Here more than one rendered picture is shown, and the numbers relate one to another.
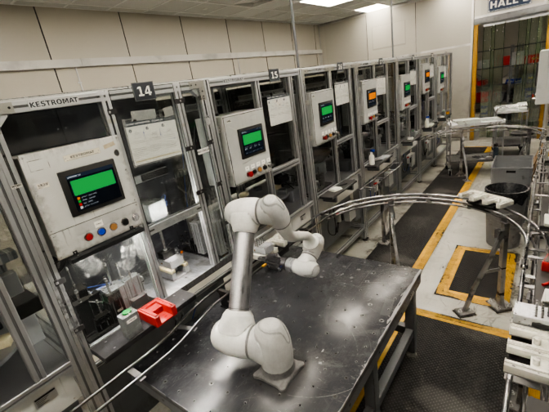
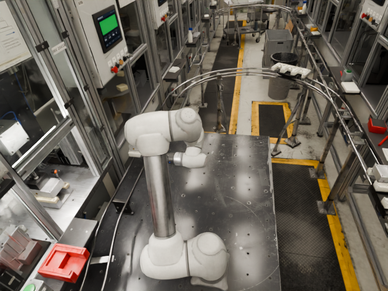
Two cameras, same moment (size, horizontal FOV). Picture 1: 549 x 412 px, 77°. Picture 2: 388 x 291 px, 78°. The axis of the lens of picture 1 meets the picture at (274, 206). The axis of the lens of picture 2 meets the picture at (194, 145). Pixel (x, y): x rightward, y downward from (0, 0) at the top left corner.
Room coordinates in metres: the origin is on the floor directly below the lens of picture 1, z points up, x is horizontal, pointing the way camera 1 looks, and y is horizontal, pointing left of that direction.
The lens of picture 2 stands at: (0.83, 0.35, 1.95)
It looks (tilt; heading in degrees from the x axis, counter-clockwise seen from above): 40 degrees down; 334
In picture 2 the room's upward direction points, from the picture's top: 5 degrees counter-clockwise
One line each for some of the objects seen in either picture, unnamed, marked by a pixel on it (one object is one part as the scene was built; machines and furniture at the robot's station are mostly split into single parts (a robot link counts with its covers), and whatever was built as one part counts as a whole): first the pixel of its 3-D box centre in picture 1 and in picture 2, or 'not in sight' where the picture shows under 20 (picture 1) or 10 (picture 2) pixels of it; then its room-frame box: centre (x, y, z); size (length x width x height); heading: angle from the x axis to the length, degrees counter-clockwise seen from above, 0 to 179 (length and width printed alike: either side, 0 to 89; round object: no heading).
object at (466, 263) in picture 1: (478, 272); (271, 119); (2.77, -1.80, 0.01); 1.00 x 0.55 x 0.01; 140
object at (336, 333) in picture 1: (291, 315); (189, 205); (1.69, 0.00, 0.66); 1.50 x 1.06 x 0.04; 140
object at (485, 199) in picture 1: (484, 201); (290, 72); (2.49, -1.64, 0.84); 0.37 x 0.14 x 0.10; 18
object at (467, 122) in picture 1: (474, 144); (242, 19); (5.75, -3.55, 0.48); 0.88 x 0.56 x 0.96; 68
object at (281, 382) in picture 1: (280, 363); (211, 262); (1.30, 0.09, 0.71); 0.22 x 0.18 x 0.06; 140
